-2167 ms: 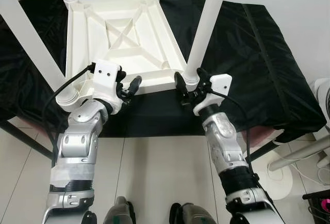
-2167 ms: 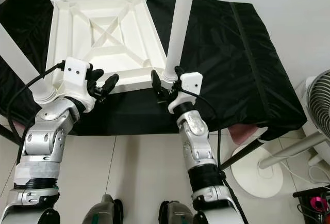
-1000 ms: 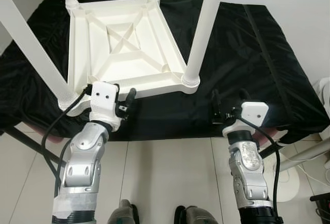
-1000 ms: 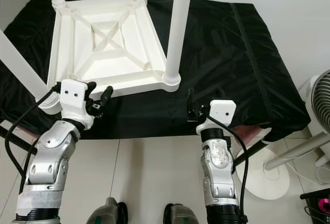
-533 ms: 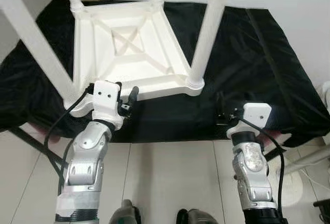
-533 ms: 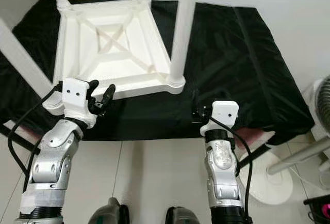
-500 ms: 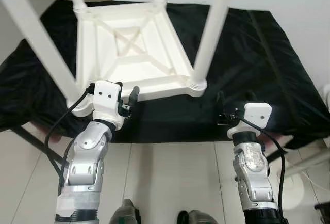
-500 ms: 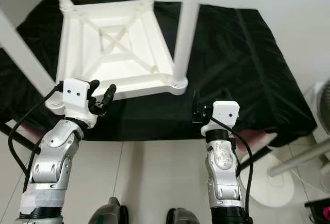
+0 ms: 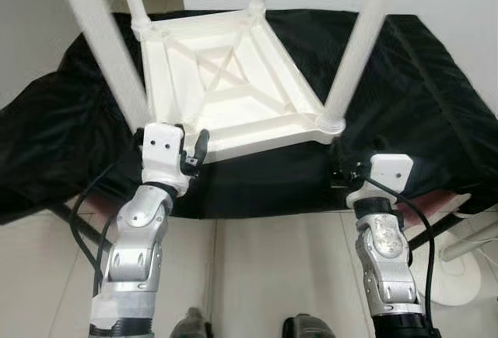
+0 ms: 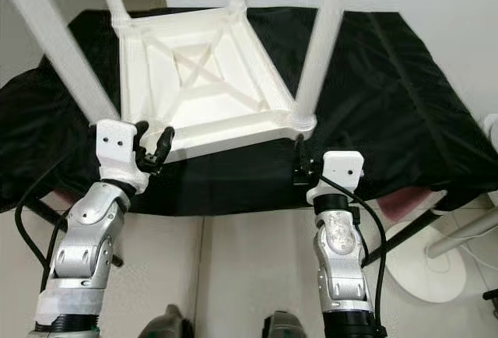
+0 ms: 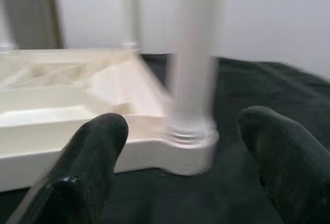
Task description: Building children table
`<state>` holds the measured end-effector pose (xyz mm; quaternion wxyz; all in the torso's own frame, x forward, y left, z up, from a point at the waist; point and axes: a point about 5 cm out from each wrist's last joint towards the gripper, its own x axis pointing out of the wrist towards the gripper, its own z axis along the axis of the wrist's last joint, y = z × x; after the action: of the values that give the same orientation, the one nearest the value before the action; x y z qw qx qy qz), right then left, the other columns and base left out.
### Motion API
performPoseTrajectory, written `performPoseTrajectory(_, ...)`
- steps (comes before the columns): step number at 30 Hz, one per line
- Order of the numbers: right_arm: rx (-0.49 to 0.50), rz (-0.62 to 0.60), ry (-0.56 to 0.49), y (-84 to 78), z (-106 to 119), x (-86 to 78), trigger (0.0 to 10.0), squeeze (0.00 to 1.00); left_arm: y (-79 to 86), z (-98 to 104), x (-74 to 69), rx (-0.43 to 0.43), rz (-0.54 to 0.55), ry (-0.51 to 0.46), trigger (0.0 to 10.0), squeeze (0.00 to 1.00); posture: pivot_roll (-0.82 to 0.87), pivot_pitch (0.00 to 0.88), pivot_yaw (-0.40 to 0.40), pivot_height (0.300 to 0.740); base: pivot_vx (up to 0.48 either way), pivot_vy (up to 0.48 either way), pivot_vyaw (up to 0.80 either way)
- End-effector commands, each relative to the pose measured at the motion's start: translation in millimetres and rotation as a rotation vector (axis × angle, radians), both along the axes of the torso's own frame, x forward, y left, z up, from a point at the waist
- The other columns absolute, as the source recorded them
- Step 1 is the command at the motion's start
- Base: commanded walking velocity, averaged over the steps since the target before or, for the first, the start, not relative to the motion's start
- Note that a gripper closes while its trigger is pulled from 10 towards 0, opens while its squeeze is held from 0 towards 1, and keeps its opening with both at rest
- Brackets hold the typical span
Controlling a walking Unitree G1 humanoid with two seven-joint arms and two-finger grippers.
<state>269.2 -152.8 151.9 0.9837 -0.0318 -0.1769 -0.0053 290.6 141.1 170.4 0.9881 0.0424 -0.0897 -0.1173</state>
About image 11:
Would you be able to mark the black table cloth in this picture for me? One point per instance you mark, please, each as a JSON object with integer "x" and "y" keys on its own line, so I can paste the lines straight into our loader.
{"x": 257, "y": 84}

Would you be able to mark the white plastic table top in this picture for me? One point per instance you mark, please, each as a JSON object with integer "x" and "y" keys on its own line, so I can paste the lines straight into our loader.
{"x": 77, "y": 120}

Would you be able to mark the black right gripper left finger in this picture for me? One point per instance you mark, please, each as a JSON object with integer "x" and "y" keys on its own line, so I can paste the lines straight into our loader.
{"x": 82, "y": 172}

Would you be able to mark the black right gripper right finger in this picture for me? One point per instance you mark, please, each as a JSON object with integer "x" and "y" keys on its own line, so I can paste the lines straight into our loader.
{"x": 291, "y": 167}

